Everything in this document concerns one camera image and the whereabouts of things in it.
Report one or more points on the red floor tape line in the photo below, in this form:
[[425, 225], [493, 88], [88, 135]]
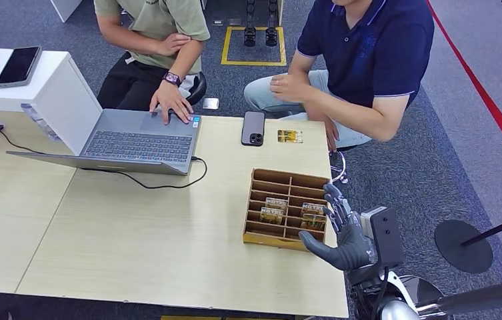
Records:
[[489, 104]]

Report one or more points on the person's right hand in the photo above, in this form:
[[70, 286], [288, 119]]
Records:
[[331, 132], [172, 44]]

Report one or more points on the black smartphone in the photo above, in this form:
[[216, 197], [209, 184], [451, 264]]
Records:
[[18, 66]]

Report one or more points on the wooden card organiser box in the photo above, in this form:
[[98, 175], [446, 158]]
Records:
[[255, 240]]

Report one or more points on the dark smartphone with camera lenses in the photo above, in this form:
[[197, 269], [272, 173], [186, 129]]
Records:
[[253, 126]]

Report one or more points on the black robot leg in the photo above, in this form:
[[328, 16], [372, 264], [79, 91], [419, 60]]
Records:
[[250, 37], [271, 37]]

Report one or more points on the small silver floor plate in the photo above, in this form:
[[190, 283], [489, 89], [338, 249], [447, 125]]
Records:
[[217, 22], [235, 22]]

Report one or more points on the black stanchion pole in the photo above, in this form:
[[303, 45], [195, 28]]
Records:
[[498, 228], [489, 296]]

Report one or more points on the black round stool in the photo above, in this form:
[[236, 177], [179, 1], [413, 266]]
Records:
[[200, 88]]

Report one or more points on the square silver floor plate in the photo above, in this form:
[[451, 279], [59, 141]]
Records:
[[211, 104]]

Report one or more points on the white cabinet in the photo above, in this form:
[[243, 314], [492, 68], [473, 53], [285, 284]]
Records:
[[60, 97]]

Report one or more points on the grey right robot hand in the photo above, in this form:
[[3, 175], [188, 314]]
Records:
[[352, 249]]

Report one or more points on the person's left hand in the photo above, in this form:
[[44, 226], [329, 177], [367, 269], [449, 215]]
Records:
[[171, 99], [292, 88]]

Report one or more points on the person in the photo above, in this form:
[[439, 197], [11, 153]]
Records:
[[158, 17], [365, 48]]

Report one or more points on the white furniture panel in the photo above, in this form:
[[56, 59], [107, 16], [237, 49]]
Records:
[[65, 8]]

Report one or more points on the purple wristwatch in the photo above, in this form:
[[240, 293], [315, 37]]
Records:
[[172, 78]]

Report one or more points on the grey open laptop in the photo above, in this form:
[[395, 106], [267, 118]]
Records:
[[136, 148]]

